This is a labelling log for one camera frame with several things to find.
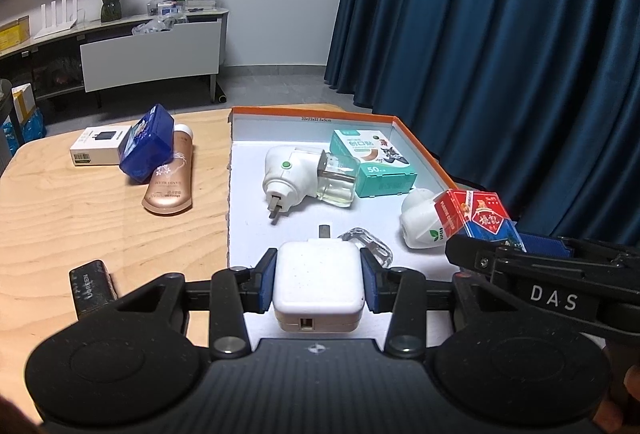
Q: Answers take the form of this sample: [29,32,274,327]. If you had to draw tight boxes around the white wifi router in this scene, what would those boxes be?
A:
[34,0,78,40]

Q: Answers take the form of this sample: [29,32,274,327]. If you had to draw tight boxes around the clear plastic bags on cabinet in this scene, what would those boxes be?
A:
[131,1,188,35]

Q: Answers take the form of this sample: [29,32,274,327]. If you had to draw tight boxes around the cardboard boxes on floor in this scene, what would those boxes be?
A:
[11,82,37,124]

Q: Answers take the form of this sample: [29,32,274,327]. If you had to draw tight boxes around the blue floss pick box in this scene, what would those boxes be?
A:
[119,104,175,183]

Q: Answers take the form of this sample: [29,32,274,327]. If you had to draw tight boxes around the dark blue curtain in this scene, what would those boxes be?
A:
[326,0,639,246]

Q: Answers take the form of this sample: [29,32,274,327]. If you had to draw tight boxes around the white charger retail box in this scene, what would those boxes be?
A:
[70,125,131,167]

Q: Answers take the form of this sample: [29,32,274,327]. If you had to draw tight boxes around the blue plastic bag on floor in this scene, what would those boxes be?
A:
[2,108,47,156]

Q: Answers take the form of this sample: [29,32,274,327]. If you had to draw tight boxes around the white cube charger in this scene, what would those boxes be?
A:
[272,238,364,333]

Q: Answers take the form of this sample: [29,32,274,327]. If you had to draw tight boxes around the black wall charger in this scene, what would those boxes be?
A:
[68,260,118,321]

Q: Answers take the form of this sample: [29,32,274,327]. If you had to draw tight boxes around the teal bandage box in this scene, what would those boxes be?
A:
[330,129,418,198]

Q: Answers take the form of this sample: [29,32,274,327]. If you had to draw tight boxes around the white plug-in mosquito repeller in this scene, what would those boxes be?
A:
[262,145,357,222]

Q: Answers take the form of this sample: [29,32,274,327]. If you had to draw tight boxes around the red blue playing card box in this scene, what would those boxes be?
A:
[434,189,526,251]

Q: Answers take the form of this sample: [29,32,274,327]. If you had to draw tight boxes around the rose gold cream tube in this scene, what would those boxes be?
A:
[142,123,193,215]

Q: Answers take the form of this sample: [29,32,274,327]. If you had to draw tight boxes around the orange white cardboard tray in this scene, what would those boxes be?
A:
[226,105,476,334]

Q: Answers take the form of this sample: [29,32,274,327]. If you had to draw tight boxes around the clear earbud case cover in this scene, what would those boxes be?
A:
[338,227,393,269]

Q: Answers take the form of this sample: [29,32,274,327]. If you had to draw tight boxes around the yellow cardboard box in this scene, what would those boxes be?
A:
[0,16,30,51]

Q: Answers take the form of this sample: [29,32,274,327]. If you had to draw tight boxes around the white tv cabinet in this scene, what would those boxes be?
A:
[1,9,229,103]

